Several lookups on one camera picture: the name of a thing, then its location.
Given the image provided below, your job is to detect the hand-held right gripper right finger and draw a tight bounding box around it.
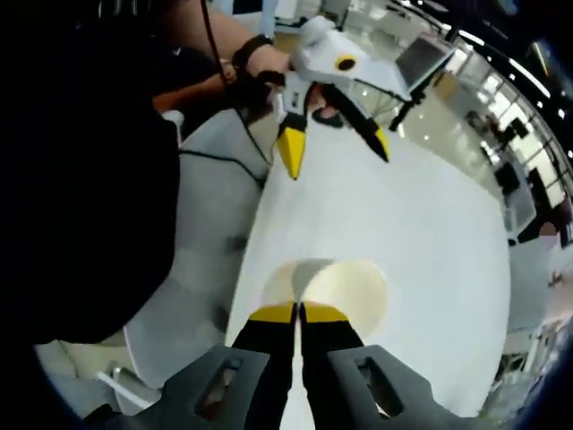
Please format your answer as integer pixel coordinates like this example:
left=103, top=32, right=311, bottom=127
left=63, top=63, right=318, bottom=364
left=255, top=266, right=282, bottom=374
left=298, top=302, right=489, bottom=430

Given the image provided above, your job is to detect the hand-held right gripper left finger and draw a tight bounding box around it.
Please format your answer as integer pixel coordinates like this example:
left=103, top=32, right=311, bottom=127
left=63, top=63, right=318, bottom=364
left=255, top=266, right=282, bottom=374
left=82, top=300, right=299, bottom=430

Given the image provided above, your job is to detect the printed white paper cup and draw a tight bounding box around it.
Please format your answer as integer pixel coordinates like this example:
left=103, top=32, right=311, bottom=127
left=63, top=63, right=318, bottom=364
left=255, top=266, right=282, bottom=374
left=261, top=257, right=390, bottom=344

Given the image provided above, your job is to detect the person's left hand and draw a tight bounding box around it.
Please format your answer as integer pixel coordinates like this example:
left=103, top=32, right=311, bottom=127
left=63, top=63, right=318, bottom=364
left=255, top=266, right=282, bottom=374
left=227, top=44, right=292, bottom=113

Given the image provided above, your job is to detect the dark monitor screen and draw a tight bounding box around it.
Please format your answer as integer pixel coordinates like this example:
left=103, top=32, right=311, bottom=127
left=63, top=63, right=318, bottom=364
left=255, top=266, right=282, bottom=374
left=396, top=35, right=457, bottom=98

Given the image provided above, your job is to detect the person's dark clothing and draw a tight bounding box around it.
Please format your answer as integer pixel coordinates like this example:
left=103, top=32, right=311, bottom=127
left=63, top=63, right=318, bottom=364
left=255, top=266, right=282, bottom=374
left=0, top=26, right=183, bottom=346

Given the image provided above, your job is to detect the black cable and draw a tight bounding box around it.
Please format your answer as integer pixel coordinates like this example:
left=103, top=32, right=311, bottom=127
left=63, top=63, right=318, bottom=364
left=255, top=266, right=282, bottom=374
left=178, top=0, right=272, bottom=185

